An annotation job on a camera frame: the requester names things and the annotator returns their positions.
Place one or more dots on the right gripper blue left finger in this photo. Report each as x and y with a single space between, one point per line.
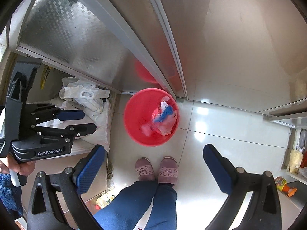
87 169

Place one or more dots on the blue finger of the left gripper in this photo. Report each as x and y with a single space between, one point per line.
71 130
70 115

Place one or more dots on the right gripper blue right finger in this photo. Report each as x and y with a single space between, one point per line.
220 167

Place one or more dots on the pink blue plastic wrapper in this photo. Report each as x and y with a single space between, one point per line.
163 121

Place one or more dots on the red plastic trash bucket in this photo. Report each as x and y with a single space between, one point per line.
139 110

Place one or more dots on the person left hand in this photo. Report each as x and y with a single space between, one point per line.
9 163

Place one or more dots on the white sack under counter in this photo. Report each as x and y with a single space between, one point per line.
77 94

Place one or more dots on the person blue trouser legs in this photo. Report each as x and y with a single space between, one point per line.
132 202

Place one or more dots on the right pink slipper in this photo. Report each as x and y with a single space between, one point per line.
168 171

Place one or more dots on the pink slipper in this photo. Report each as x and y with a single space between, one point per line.
168 171
144 170

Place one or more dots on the left pink slipper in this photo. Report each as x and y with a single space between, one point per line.
144 170

